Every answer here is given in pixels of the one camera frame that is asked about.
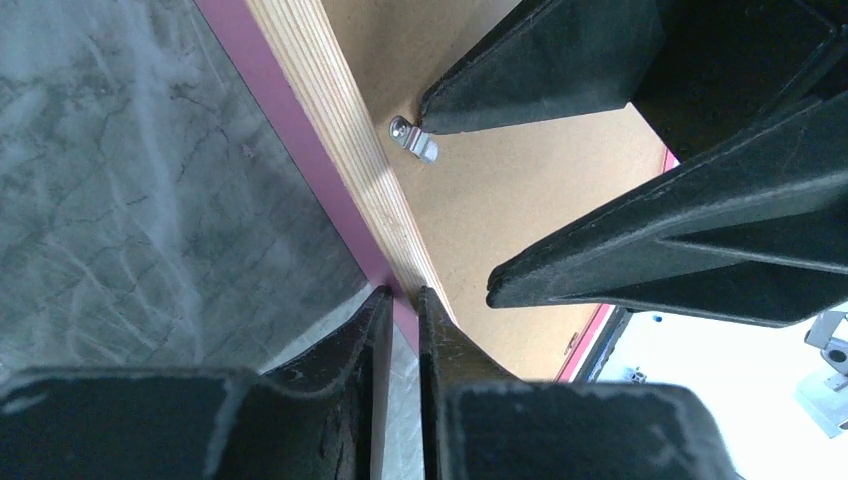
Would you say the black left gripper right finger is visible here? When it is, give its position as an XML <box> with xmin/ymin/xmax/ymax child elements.
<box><xmin>417</xmin><ymin>287</ymin><xmax>737</xmax><ymax>479</ymax></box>

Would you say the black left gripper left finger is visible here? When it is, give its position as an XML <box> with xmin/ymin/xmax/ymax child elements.
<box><xmin>1</xmin><ymin>286</ymin><xmax>393</xmax><ymax>479</ymax></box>

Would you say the brown backing board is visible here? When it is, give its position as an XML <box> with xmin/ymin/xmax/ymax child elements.
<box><xmin>324</xmin><ymin>1</ymin><xmax>666</xmax><ymax>380</ymax></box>

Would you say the pink wooden picture frame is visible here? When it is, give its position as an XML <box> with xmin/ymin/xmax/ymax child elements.
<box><xmin>193</xmin><ymin>0</ymin><xmax>681</xmax><ymax>386</ymax></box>

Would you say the silver metal turn clip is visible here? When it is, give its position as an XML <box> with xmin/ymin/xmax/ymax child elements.
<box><xmin>388</xmin><ymin>116</ymin><xmax>439</xmax><ymax>164</ymax></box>

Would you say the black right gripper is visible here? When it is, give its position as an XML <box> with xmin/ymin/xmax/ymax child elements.
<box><xmin>418</xmin><ymin>0</ymin><xmax>847</xmax><ymax>327</ymax></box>

